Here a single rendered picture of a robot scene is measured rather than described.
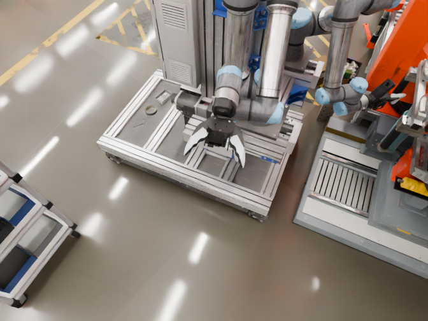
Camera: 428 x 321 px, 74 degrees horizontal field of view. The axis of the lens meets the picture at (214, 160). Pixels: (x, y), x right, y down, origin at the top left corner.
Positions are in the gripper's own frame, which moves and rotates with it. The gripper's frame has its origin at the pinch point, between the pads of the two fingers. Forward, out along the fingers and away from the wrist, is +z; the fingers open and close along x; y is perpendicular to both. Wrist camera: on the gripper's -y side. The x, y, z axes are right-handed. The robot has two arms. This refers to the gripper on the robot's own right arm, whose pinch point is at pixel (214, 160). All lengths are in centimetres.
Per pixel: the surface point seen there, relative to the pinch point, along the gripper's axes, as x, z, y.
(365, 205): -109, -57, 104
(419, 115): -75, -49, 13
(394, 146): -100, -71, 58
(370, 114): -108, -121, 84
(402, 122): -72, -49, 19
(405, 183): -101, -47, 58
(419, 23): -88, -114, 12
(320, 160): -81, -88, 108
